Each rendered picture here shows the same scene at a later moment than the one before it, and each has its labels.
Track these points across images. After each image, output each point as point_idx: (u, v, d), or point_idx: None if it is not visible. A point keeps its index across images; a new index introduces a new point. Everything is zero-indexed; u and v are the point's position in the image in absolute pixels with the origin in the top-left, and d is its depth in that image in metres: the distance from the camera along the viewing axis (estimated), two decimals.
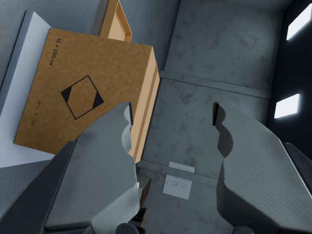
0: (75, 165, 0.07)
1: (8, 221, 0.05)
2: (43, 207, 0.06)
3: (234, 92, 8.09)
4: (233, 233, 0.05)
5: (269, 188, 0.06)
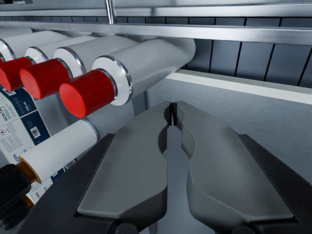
0: (111, 158, 0.07)
1: (48, 198, 0.06)
2: (79, 191, 0.06)
3: None
4: (233, 233, 0.05)
5: (235, 182, 0.06)
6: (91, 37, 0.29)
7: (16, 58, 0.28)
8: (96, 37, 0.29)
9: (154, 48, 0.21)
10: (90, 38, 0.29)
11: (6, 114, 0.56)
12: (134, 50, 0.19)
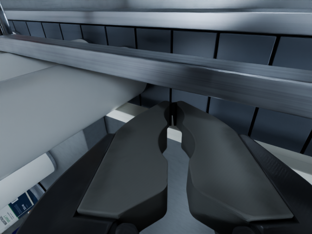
0: (111, 158, 0.07)
1: (48, 198, 0.06)
2: (79, 191, 0.06)
3: None
4: (233, 233, 0.05)
5: (235, 182, 0.06)
6: None
7: None
8: (0, 54, 0.19)
9: (38, 89, 0.11)
10: None
11: None
12: None
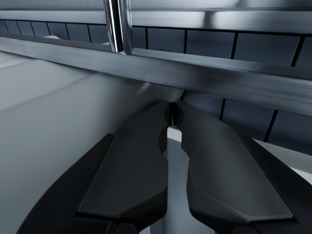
0: (112, 158, 0.07)
1: (48, 198, 0.06)
2: (79, 191, 0.06)
3: None
4: (233, 233, 0.05)
5: (235, 182, 0.06)
6: (23, 61, 0.16)
7: None
8: None
9: (84, 105, 0.09)
10: (19, 63, 0.16)
11: None
12: (17, 119, 0.07)
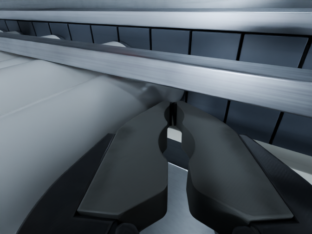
0: (112, 158, 0.07)
1: (48, 198, 0.06)
2: (79, 191, 0.06)
3: None
4: (233, 233, 0.05)
5: (235, 182, 0.06)
6: (19, 59, 0.16)
7: None
8: (29, 58, 0.17)
9: (81, 106, 0.09)
10: (16, 60, 0.16)
11: None
12: (16, 121, 0.08)
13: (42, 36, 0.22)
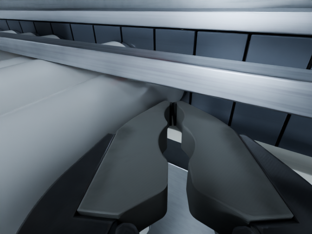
0: (112, 158, 0.07)
1: (48, 198, 0.06)
2: (79, 191, 0.06)
3: None
4: (233, 233, 0.05)
5: (235, 182, 0.06)
6: (17, 58, 0.16)
7: None
8: (27, 57, 0.17)
9: (77, 103, 0.09)
10: (13, 59, 0.16)
11: None
12: (11, 119, 0.08)
13: (42, 37, 0.22)
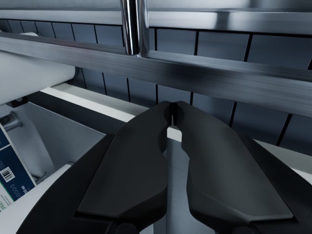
0: (111, 158, 0.07)
1: (48, 198, 0.06)
2: (79, 191, 0.06)
3: None
4: (233, 233, 0.05)
5: (235, 182, 0.06)
6: None
7: None
8: None
9: None
10: None
11: None
12: None
13: None
